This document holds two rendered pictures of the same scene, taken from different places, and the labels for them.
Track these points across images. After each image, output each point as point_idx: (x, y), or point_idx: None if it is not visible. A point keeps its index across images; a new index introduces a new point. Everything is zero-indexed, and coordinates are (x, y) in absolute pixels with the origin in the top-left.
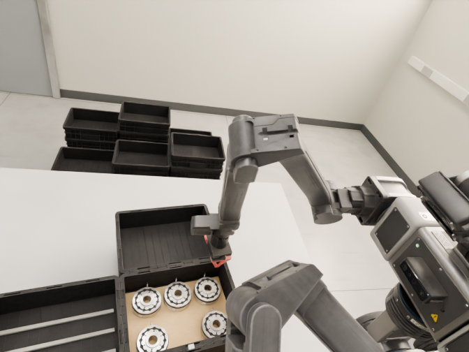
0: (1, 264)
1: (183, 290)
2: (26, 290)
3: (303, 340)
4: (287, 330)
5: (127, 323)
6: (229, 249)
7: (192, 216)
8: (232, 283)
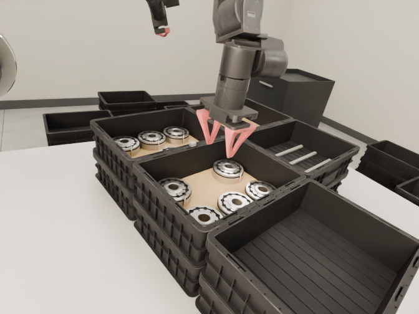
0: (414, 231)
1: (232, 208)
2: (347, 154)
3: (10, 274)
4: (41, 280)
5: (257, 149)
6: (205, 99)
7: (285, 53)
8: (171, 199)
